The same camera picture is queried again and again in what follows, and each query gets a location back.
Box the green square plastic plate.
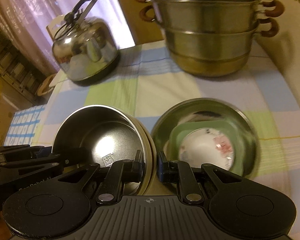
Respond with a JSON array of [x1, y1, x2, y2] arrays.
[[167, 120, 244, 176]]

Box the small floral white dish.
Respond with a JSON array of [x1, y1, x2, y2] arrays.
[[178, 128, 235, 170]]

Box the steel bowl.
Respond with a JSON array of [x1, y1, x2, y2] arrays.
[[51, 104, 148, 196]]

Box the cream plastic bowl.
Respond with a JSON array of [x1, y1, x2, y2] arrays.
[[123, 114, 153, 195]]

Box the blue white checkered cloth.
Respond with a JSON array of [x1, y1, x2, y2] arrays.
[[4, 105, 46, 146]]

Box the cardboard box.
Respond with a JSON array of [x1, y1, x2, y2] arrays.
[[0, 99, 16, 145]]

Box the large steel round plate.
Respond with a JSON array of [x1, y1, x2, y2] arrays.
[[151, 98, 260, 178]]

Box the small wicker basket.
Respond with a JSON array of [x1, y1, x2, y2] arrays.
[[36, 74, 57, 96]]

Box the checkered tablecloth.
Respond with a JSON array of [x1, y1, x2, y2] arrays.
[[34, 39, 300, 240]]

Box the black metal rack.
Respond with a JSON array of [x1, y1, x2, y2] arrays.
[[0, 32, 46, 105]]

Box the steel kettle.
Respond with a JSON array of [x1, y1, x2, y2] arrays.
[[52, 0, 120, 86]]

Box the steel steamer pot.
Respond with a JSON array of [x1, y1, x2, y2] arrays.
[[136, 0, 285, 77]]

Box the white wooden chair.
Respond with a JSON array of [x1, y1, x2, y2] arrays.
[[46, 15, 66, 41]]

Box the pink curtain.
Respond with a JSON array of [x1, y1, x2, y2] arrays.
[[0, 0, 135, 76]]

